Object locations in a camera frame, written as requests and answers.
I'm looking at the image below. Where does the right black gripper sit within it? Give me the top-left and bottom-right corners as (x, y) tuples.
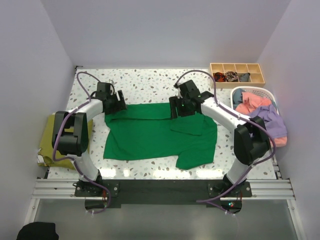
(169, 95), (195, 119)

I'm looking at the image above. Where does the green t-shirt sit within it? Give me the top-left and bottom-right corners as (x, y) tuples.
(103, 103), (218, 170)

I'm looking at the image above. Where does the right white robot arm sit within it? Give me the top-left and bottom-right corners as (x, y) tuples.
(169, 80), (271, 197)

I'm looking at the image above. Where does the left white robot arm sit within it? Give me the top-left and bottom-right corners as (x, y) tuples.
(51, 82), (127, 196)

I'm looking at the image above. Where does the orange black rolled sock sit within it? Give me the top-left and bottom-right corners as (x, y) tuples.
(213, 72), (226, 83)

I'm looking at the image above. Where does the wooden compartment tray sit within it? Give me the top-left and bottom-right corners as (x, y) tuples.
(209, 63), (266, 89)

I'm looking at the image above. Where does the brown patterned rolled sock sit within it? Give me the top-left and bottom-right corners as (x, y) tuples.
(225, 71), (239, 83)

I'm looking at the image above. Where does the blue grey garment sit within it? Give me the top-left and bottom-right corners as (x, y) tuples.
(232, 88), (244, 103)

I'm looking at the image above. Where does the dark grey rolled sock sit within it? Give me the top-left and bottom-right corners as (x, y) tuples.
(238, 72), (251, 83)

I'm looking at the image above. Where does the pink t-shirt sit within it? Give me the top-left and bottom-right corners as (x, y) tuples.
(234, 91), (288, 148)

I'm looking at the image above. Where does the white laundry basket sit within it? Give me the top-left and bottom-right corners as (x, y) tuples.
(230, 86), (279, 151)

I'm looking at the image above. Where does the purple t-shirt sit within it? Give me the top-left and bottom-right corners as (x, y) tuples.
(248, 104), (288, 139)

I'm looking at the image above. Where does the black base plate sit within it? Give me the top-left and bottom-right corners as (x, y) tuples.
(73, 179), (253, 213)

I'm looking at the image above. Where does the aluminium rail frame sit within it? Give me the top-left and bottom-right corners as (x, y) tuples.
(23, 147), (307, 240)

